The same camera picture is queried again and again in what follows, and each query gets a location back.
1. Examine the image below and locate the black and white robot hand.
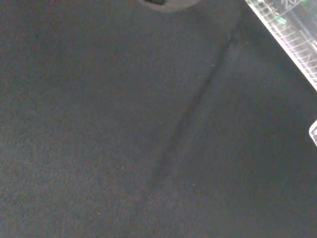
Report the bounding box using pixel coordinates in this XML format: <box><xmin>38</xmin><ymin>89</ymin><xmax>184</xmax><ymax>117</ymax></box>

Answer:
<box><xmin>138</xmin><ymin>0</ymin><xmax>202</xmax><ymax>13</ymax></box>

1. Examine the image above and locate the black cloth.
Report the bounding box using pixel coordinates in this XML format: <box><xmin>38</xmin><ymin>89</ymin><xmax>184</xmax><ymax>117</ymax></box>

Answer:
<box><xmin>0</xmin><ymin>0</ymin><xmax>317</xmax><ymax>238</ymax></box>

